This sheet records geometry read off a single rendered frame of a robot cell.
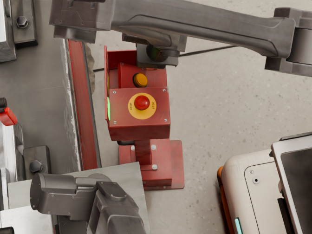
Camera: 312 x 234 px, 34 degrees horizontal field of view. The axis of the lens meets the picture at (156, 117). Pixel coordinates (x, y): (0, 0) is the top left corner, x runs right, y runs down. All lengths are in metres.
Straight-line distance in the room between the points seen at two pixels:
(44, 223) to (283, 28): 0.57
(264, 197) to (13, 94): 0.93
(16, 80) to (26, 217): 0.38
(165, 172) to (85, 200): 1.15
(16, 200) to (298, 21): 0.62
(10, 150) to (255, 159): 0.96
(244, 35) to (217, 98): 1.39
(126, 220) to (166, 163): 1.23
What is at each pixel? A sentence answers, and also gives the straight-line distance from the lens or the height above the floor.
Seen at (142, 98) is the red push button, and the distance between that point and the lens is 1.28.
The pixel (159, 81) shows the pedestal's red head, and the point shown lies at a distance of 1.41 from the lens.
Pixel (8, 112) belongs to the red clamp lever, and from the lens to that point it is 0.87.
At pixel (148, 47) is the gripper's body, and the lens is 1.22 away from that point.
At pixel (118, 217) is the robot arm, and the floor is 1.28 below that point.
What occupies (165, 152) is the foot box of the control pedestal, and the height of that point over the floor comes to 0.12.
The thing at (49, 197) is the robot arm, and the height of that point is 1.24.
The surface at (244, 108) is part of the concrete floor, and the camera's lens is 2.17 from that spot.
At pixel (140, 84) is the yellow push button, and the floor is 0.73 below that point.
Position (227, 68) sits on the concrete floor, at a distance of 2.23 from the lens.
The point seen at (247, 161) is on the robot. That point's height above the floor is 0.28.
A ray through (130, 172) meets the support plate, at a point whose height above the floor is 1.00.
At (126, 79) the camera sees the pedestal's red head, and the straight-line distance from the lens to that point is 1.38.
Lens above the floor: 1.99
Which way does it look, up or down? 70 degrees down
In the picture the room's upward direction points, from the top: straight up
